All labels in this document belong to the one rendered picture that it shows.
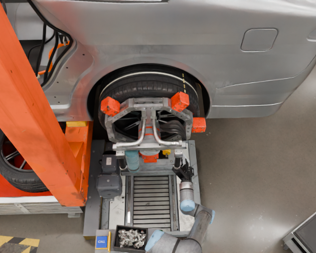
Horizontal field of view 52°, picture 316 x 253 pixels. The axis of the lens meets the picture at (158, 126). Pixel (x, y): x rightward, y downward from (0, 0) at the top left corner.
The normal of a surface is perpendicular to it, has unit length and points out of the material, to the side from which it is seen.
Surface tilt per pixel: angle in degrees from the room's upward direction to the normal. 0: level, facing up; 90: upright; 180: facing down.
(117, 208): 0
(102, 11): 78
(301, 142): 0
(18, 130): 90
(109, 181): 0
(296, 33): 90
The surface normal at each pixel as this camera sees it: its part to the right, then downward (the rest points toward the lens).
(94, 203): 0.00, -0.52
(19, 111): 0.03, 0.85
